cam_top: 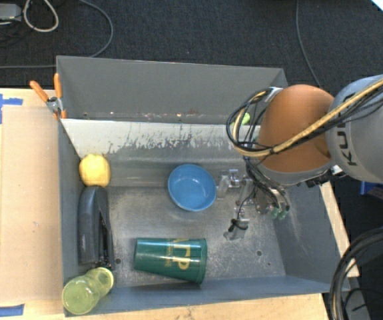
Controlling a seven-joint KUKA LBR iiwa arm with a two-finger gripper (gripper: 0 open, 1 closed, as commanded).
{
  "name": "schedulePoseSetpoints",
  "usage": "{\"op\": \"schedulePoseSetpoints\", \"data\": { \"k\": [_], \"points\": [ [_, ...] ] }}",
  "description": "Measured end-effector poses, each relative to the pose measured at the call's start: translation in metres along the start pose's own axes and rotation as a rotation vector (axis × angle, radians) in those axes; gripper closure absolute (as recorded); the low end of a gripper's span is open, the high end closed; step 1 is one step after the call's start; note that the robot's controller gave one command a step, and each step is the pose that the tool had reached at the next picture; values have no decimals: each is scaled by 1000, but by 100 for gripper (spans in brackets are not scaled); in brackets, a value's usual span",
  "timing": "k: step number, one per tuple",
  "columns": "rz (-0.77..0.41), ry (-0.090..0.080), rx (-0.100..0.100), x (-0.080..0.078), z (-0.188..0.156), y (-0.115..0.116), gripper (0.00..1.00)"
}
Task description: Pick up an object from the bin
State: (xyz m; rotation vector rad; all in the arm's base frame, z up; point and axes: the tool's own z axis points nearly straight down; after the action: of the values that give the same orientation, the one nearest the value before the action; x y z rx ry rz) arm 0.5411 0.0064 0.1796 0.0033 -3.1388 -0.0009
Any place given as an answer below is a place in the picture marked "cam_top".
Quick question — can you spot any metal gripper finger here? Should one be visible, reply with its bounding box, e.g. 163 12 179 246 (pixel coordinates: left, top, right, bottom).
223 209 250 241
216 169 246 199

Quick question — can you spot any blue bowl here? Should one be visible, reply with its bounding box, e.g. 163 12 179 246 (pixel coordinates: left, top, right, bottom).
167 163 218 213

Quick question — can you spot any grey metal bin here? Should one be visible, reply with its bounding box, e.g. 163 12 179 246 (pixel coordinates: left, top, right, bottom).
55 55 352 317

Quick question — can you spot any small yellow-green object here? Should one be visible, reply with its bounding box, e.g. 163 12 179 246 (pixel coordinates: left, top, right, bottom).
230 111 252 128

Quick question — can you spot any green cup with yellow print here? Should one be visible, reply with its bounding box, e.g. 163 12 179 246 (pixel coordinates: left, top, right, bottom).
133 237 208 285

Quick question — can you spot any yellow lemon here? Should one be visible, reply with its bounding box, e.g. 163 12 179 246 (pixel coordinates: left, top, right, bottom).
79 153 112 188

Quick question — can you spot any clear yellow-green plastic bottle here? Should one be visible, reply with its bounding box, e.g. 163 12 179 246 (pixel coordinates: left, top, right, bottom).
61 266 115 316

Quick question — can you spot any pale brown flat board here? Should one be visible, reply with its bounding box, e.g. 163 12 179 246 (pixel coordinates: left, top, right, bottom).
0 105 66 308

